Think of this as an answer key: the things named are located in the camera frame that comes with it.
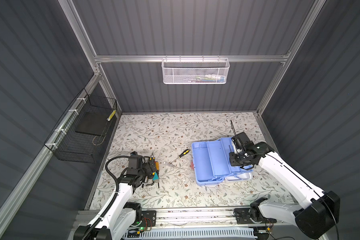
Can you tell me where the clear handled screwdriver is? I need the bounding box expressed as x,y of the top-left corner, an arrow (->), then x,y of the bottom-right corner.
164,162 -> 175,168

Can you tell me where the white blue plastic toolbox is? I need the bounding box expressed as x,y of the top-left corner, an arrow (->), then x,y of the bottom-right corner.
192,138 -> 253,187

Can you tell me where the yellow black screwdriver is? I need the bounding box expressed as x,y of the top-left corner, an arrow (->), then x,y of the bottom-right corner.
171,149 -> 190,164

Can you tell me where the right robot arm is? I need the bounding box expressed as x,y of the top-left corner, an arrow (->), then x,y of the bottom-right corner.
229,125 -> 341,240

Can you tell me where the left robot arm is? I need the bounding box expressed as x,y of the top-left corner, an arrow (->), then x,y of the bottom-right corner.
73,152 -> 157,240

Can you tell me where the yellow black utility knife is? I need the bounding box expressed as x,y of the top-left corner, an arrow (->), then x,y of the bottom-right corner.
148,155 -> 157,176

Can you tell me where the yellow marker in basket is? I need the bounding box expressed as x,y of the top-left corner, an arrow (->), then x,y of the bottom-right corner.
107,110 -> 117,122

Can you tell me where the black pad in basket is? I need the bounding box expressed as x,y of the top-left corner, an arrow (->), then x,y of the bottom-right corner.
75,112 -> 111,137

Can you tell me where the orange handled tool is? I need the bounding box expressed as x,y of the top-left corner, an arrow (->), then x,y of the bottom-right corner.
155,161 -> 160,187

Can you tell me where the teal handled tool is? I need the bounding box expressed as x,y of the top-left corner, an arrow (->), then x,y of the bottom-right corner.
153,173 -> 160,184

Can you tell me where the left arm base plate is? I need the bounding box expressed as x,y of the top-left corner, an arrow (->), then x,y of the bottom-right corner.
119,209 -> 157,228

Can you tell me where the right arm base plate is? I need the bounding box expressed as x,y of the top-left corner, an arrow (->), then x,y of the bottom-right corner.
233,208 -> 277,225

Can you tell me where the black wire basket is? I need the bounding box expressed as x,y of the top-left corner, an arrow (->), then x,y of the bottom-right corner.
45,90 -> 118,164

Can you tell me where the white perforated cable duct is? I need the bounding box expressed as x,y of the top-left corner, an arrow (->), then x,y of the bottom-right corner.
122,227 -> 258,240

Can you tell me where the white wire mesh basket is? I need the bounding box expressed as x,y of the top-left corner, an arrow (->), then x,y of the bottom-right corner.
161,58 -> 230,85

